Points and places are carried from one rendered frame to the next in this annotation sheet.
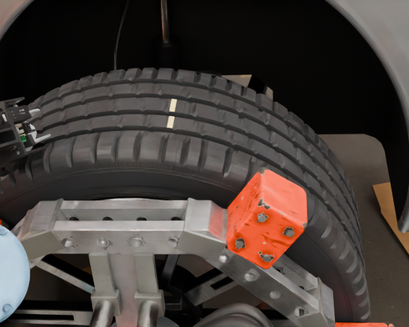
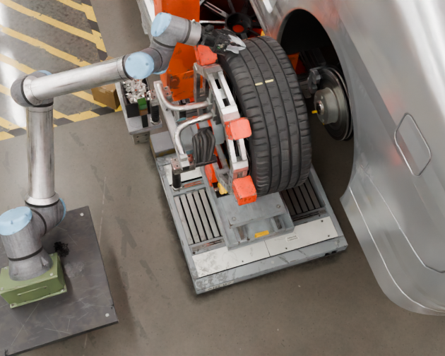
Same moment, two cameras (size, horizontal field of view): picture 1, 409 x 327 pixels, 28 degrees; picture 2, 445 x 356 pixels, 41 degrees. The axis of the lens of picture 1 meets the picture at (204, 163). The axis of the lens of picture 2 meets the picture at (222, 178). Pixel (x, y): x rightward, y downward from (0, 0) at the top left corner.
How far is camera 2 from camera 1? 1.66 m
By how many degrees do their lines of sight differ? 45
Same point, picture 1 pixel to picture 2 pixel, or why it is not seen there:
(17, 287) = (140, 75)
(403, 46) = (358, 146)
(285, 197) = (239, 129)
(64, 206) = (219, 73)
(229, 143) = (261, 105)
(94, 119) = (251, 61)
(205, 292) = not seen: hidden behind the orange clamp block
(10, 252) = (144, 69)
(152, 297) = (212, 114)
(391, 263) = not seen: hidden behind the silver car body
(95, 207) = (222, 80)
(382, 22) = (357, 132)
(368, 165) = not seen: outside the picture
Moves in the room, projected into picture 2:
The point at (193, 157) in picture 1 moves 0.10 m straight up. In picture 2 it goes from (244, 97) to (246, 81)
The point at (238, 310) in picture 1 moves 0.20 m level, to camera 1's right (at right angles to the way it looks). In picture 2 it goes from (211, 137) to (233, 179)
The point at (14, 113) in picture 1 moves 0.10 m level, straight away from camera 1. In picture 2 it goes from (222, 40) to (241, 28)
